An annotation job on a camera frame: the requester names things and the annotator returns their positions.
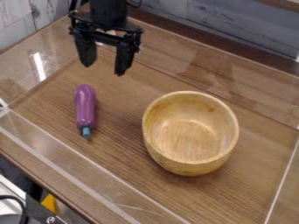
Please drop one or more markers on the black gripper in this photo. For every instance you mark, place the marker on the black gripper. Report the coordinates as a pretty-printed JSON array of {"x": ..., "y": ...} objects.
[{"x": 110, "y": 32}]

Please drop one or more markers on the clear acrylic tray wall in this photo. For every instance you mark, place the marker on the clear acrylic tray wall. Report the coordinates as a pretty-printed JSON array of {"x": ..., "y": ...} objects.
[{"x": 103, "y": 198}]

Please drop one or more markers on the yellow black equipment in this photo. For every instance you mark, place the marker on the yellow black equipment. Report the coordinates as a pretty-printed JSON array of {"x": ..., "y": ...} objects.
[{"x": 44, "y": 210}]

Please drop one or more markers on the purple toy eggplant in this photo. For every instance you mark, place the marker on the purple toy eggplant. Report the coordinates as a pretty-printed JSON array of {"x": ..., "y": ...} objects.
[{"x": 86, "y": 109}]

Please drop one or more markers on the brown wooden bowl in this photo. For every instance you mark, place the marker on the brown wooden bowl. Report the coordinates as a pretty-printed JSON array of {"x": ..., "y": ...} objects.
[{"x": 191, "y": 132}]

